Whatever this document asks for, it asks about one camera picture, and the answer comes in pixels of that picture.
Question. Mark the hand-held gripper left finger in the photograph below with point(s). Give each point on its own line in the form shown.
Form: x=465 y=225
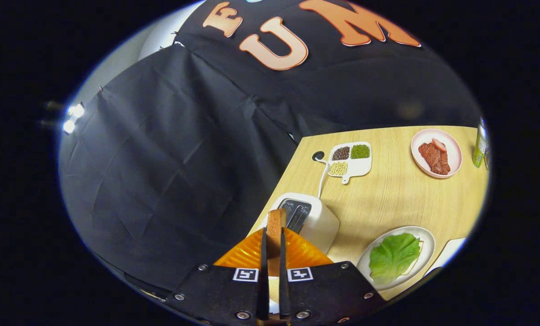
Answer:
x=264 y=280

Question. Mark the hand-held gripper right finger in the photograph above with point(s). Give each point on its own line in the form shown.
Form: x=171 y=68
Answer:
x=282 y=290

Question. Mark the toasted bread slice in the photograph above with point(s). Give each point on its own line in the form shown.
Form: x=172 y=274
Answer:
x=275 y=235

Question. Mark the green lettuce leaf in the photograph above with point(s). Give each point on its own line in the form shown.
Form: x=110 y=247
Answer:
x=394 y=258

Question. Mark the white toaster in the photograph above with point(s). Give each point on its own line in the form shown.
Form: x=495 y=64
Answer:
x=320 y=224

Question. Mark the black backdrop cloth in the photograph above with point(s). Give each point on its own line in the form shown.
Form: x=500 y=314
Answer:
x=175 y=172

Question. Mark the white divided condiment tray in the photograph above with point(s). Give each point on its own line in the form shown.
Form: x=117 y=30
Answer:
x=360 y=168

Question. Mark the round white plate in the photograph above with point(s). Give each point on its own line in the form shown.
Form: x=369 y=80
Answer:
x=428 y=244

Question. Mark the white rectangular dish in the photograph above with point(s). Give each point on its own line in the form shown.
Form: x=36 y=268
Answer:
x=446 y=256

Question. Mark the brown cooked meat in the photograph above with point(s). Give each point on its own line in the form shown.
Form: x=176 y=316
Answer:
x=433 y=159

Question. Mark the red sausage slice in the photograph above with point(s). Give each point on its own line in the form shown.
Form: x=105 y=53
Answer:
x=439 y=145

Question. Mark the pink plate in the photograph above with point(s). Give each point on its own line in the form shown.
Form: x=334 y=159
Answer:
x=453 y=156

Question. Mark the green drink bottle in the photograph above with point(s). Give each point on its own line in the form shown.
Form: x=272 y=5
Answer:
x=479 y=145

